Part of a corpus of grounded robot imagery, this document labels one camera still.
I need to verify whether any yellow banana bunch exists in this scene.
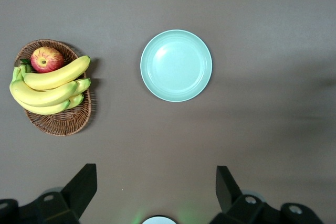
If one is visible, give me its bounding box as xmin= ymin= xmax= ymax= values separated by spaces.
xmin=9 ymin=55 xmax=92 ymax=116

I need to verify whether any red yellow apple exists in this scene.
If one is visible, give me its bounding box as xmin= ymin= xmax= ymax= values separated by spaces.
xmin=30 ymin=46 xmax=65 ymax=74

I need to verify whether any brown wicker basket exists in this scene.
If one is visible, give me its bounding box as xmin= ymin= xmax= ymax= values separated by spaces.
xmin=13 ymin=39 xmax=92 ymax=137

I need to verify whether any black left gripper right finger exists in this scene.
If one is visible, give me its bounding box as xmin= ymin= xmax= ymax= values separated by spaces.
xmin=209 ymin=165 xmax=325 ymax=224

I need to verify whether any brown table cloth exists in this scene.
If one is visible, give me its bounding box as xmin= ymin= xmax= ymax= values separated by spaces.
xmin=0 ymin=0 xmax=336 ymax=224

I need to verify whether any light green round plate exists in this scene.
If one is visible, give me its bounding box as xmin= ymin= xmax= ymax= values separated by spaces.
xmin=140 ymin=29 xmax=213 ymax=103

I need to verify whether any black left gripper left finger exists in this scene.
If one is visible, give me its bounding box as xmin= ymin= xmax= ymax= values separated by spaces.
xmin=0 ymin=163 xmax=98 ymax=224

